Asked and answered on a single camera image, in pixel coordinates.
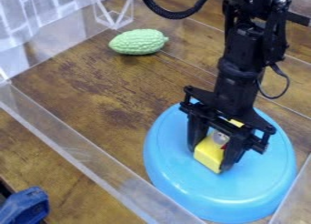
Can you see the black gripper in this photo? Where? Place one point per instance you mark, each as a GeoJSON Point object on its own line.
{"type": "Point", "coordinates": [226, 109]}

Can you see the yellow brick with label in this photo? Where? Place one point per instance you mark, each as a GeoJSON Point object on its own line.
{"type": "Point", "coordinates": [210, 149]}

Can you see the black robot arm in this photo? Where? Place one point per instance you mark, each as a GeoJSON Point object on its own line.
{"type": "Point", "coordinates": [255, 45]}

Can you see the blue round tray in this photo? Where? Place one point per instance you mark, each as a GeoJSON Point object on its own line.
{"type": "Point", "coordinates": [235, 197]}

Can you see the green knobbly toy vegetable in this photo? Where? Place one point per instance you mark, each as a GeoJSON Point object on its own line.
{"type": "Point", "coordinates": [139, 42]}

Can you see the blue clamp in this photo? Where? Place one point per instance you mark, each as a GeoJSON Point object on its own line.
{"type": "Point", "coordinates": [26, 207]}

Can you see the clear acrylic enclosure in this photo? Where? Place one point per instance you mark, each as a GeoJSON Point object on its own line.
{"type": "Point", "coordinates": [79, 104]}

